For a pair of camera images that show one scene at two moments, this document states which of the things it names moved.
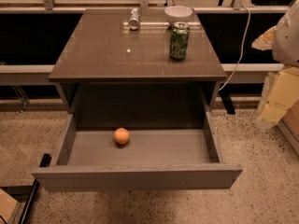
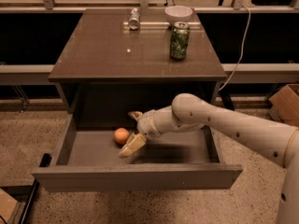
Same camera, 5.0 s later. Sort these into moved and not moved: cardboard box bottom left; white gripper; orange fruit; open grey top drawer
Moved: white gripper
Not moved: cardboard box bottom left; open grey top drawer; orange fruit
